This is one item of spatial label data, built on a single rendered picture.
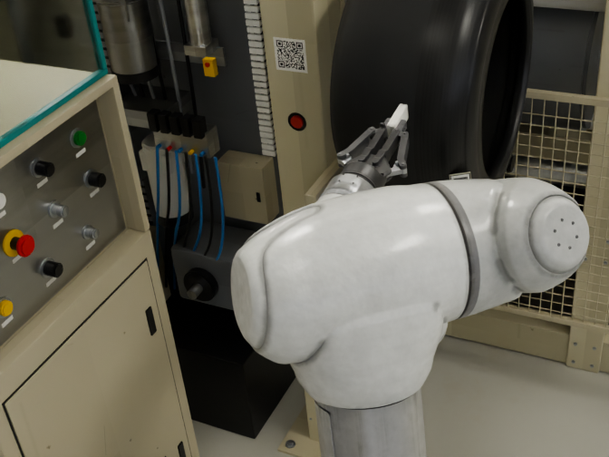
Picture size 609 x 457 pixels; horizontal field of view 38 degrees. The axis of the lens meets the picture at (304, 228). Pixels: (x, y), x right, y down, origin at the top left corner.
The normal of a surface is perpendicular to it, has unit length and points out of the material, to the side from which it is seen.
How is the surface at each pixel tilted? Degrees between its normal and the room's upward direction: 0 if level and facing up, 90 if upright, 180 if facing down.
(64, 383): 90
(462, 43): 62
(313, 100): 90
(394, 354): 78
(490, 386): 0
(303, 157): 90
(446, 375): 0
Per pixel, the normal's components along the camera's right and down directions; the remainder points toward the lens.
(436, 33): -0.37, -0.15
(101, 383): 0.90, 0.18
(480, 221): 0.12, -0.33
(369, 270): 0.24, -0.08
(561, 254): 0.46, -0.12
